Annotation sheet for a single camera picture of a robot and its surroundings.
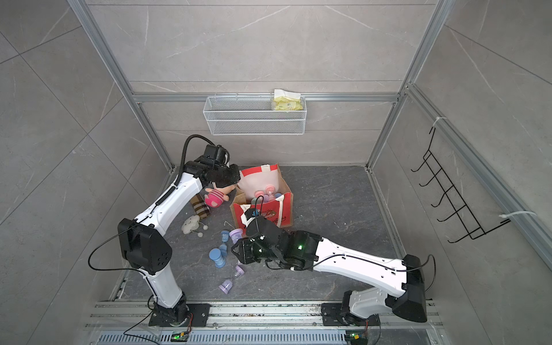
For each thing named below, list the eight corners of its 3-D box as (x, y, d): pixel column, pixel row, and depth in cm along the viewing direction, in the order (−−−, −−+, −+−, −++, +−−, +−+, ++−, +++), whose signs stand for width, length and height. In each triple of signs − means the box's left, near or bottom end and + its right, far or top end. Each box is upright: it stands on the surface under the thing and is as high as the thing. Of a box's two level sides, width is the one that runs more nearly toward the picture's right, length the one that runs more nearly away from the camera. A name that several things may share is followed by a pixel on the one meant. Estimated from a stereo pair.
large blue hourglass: (213, 267, 86) (207, 259, 79) (215, 257, 89) (209, 248, 81) (225, 267, 86) (219, 259, 79) (226, 257, 89) (221, 248, 81)
